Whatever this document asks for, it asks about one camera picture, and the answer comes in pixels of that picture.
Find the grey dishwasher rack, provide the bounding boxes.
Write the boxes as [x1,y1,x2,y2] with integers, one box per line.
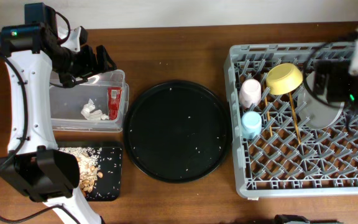
[224,42,358,200]

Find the red snack wrapper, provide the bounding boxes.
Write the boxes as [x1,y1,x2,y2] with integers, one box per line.
[108,86,122,120]

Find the wooden chopstick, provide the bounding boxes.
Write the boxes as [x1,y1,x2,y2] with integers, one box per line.
[264,96,273,137]
[288,92,301,146]

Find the white tissue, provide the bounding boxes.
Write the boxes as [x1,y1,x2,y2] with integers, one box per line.
[81,99,109,121]

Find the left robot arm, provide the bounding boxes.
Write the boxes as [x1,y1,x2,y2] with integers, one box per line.
[0,22,114,223]

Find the clear plastic bin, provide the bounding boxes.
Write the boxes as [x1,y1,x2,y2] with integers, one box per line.
[49,70,129,133]

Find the pink cup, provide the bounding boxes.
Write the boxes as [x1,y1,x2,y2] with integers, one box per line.
[239,78,261,108]

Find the round black tray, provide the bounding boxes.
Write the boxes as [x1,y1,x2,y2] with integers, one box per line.
[123,80,232,184]

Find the blue cup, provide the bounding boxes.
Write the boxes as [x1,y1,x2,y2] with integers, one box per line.
[241,111,262,139]

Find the black rectangular tray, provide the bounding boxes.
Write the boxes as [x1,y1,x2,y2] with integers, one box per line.
[56,140,124,202]

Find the grey plate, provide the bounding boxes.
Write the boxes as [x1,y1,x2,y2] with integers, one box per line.
[297,85,344,129]

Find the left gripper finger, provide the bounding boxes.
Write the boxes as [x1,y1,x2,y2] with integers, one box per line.
[80,45,96,75]
[96,45,117,72]

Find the yellow bowl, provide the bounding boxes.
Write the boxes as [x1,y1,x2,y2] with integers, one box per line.
[265,63,303,95]

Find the food scraps and rice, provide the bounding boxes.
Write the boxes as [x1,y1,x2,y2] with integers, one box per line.
[59,147,103,195]

